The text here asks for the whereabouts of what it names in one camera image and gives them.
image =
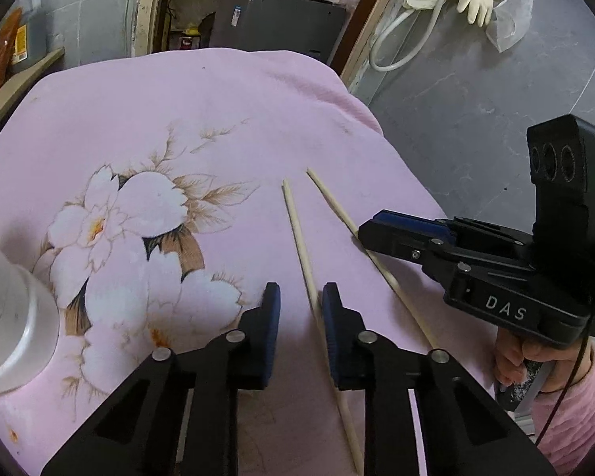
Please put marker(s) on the beige kitchen counter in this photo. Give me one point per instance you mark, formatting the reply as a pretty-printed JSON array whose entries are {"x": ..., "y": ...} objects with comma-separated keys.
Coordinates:
[{"x": 34, "y": 67}]

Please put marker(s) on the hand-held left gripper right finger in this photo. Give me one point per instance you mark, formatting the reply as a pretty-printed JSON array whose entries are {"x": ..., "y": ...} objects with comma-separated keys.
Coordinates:
[{"x": 333, "y": 337}]

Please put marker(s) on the pink floral tablecloth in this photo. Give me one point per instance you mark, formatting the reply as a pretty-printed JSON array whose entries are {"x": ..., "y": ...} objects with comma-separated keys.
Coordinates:
[{"x": 203, "y": 99}]

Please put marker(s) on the white plastic utensil basket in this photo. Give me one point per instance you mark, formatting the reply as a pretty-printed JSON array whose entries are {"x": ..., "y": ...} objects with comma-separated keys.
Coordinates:
[{"x": 10, "y": 327}]

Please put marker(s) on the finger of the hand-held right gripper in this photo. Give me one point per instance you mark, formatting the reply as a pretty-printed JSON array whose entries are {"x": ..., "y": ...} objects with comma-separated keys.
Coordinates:
[
  {"x": 396, "y": 242},
  {"x": 411, "y": 223}
]

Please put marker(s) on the person's right hand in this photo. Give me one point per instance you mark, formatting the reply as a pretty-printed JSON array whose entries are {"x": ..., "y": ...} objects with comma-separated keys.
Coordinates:
[{"x": 560, "y": 367}]

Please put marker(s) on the hanging clear plastic bag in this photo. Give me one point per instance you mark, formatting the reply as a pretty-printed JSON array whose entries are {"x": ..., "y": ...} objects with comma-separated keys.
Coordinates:
[{"x": 510, "y": 17}]

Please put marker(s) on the small red canister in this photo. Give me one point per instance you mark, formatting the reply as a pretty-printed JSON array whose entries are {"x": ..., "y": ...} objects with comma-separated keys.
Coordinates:
[{"x": 188, "y": 42}]

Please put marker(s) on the grey cabinet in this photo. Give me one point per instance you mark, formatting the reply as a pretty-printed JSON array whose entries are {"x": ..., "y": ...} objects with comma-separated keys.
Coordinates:
[{"x": 277, "y": 22}]

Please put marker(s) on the large cooking oil jug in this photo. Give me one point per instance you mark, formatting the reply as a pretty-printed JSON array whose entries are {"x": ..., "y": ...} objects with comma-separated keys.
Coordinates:
[{"x": 32, "y": 25}]

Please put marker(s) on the orange snack bag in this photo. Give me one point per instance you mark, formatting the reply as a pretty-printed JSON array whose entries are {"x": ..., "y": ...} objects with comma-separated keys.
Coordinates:
[{"x": 2, "y": 49}]

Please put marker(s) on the person's right forearm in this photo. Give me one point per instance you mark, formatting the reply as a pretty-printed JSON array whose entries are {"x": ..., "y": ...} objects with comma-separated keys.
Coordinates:
[{"x": 580, "y": 421}]

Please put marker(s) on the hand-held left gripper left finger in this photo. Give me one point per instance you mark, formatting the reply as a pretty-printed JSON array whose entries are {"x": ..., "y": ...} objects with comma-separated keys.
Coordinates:
[{"x": 270, "y": 332}]

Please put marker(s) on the light wooden chopstick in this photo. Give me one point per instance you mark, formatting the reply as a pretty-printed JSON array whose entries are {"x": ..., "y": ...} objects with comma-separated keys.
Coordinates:
[
  {"x": 334, "y": 206},
  {"x": 297, "y": 238}
]

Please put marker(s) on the wooden door frame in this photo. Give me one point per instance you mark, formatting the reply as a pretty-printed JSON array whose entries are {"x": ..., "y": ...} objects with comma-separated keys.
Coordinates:
[{"x": 372, "y": 25}]

